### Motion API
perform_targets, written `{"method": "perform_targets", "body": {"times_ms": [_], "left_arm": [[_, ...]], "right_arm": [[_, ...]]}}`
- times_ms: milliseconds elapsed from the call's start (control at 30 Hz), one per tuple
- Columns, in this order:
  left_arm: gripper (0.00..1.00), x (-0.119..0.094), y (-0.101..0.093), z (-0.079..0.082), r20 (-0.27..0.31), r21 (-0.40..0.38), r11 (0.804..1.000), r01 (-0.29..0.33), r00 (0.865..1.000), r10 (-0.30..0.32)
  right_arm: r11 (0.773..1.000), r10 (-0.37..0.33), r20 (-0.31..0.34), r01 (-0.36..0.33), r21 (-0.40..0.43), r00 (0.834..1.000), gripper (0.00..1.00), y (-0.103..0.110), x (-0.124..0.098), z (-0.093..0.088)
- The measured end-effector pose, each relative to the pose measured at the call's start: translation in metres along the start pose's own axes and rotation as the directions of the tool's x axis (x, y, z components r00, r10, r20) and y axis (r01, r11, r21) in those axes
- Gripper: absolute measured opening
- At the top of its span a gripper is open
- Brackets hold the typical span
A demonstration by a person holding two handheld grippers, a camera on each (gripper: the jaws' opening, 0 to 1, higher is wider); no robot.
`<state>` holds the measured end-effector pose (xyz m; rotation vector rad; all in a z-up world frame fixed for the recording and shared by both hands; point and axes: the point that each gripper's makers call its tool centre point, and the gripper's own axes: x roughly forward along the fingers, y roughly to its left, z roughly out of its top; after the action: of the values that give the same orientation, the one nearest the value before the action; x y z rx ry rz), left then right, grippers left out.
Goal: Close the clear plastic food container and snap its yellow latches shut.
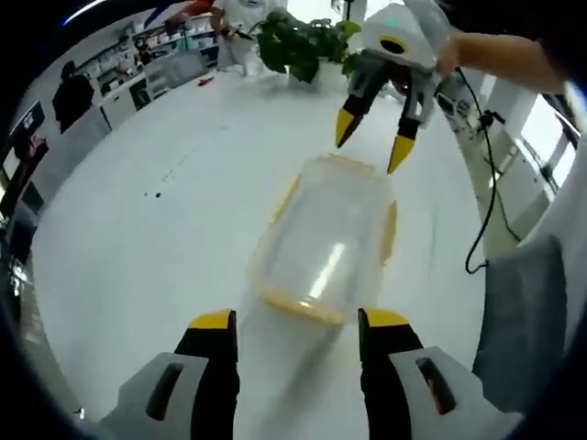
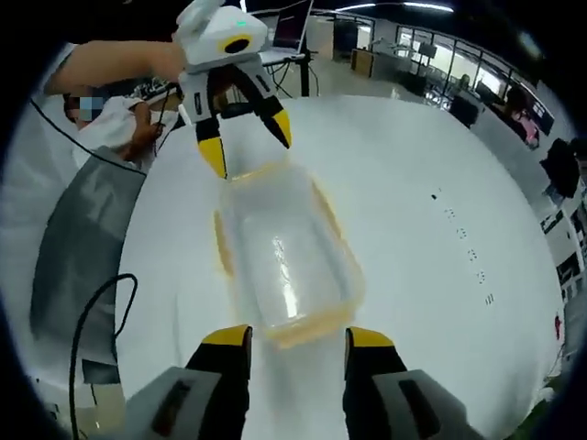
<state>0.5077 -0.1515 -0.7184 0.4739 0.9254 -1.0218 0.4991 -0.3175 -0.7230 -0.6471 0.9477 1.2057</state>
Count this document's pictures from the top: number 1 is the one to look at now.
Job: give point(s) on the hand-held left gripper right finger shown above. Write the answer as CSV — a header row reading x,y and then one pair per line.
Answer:
x,y
390,366

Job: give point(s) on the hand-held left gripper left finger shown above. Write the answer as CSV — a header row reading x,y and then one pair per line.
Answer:
x,y
202,366

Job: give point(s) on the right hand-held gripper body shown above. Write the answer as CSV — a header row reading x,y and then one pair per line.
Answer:
x,y
422,32

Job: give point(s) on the clear container with yellow buckles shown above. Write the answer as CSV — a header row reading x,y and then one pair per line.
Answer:
x,y
330,238

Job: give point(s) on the person's right hand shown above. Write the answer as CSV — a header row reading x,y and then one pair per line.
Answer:
x,y
451,55

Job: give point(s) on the white plant pot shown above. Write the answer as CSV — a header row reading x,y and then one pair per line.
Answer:
x,y
331,73

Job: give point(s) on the green potted plant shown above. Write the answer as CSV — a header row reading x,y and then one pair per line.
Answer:
x,y
293,46

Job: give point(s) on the grey mesh office chair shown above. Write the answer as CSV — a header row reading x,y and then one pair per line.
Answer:
x,y
518,321

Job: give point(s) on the small black speck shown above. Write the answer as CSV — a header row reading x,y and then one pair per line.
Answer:
x,y
153,194

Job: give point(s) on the wall screen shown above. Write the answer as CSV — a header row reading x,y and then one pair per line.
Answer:
x,y
27,120

